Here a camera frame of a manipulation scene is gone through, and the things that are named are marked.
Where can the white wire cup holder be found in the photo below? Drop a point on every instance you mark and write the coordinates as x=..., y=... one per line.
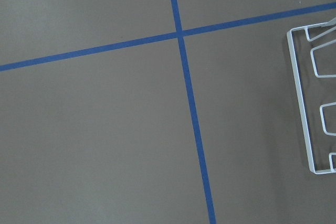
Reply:
x=299, y=91

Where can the blue tape line lengthwise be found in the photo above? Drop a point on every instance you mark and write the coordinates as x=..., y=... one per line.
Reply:
x=193, y=112

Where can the blue tape line crosswise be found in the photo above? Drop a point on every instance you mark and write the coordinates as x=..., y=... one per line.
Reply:
x=168, y=36

